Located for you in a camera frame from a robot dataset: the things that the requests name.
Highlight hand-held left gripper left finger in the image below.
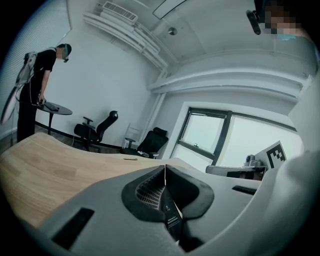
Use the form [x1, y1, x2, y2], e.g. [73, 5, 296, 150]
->
[37, 164, 183, 256]

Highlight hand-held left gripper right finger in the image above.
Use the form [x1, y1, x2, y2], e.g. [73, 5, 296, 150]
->
[165, 164, 261, 253]

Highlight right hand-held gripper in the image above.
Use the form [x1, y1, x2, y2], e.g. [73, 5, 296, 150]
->
[205, 140, 288, 175]

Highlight dark-framed window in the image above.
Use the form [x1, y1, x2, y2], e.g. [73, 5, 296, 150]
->
[176, 107, 305, 173]

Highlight operator in white sleeve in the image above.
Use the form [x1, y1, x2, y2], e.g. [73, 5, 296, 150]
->
[189, 34, 320, 256]

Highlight wide black office chair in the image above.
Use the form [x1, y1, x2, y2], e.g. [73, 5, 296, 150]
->
[120, 126, 169, 160]

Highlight slim black office chair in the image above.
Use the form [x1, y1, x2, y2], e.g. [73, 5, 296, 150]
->
[73, 110, 119, 152]

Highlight round black side table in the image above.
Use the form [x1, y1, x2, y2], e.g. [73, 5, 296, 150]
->
[36, 101, 74, 136]

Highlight flat black object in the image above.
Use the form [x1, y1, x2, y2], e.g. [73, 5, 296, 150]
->
[43, 100, 61, 112]

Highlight person's head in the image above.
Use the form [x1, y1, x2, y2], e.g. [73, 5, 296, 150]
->
[253, 0, 304, 42]

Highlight white ceiling pipes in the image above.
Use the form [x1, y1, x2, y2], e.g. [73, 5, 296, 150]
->
[82, 11, 169, 74]

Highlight plain white backpack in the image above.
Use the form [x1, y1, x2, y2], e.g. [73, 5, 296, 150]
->
[0, 51, 39, 126]

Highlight ceiling light panel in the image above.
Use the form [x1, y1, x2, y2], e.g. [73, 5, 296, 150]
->
[152, 0, 189, 20]

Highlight white ceiling air vent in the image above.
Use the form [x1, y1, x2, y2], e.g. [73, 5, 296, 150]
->
[101, 0, 139, 25]

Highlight black head-worn camera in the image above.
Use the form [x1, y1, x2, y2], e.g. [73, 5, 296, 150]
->
[245, 9, 262, 36]

